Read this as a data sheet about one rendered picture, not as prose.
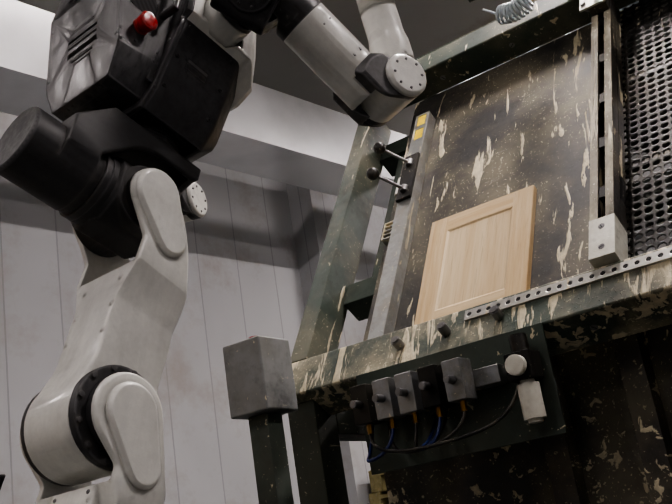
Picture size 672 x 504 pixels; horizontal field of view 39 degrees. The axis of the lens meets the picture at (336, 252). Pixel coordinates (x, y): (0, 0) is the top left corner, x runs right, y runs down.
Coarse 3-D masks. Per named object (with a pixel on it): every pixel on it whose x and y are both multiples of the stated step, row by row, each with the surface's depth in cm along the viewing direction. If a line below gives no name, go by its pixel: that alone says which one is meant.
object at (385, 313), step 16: (416, 128) 299; (432, 128) 299; (416, 144) 292; (416, 176) 280; (416, 192) 276; (400, 208) 272; (416, 208) 273; (400, 224) 266; (400, 240) 261; (400, 256) 257; (384, 272) 255; (400, 272) 254; (384, 288) 250; (400, 288) 251; (384, 304) 245; (384, 320) 241; (368, 336) 240
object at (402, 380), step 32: (448, 352) 216; (480, 352) 211; (512, 352) 201; (544, 352) 202; (384, 384) 213; (416, 384) 210; (448, 384) 203; (480, 384) 205; (512, 384) 205; (544, 384) 201; (384, 416) 211; (416, 416) 209; (448, 416) 213; (480, 416) 209; (512, 416) 204; (544, 416) 196; (384, 448) 209; (416, 448) 201; (448, 448) 212; (480, 448) 207
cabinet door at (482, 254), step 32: (448, 224) 256; (480, 224) 248; (512, 224) 239; (448, 256) 247; (480, 256) 238; (512, 256) 230; (448, 288) 238; (480, 288) 230; (512, 288) 222; (416, 320) 236
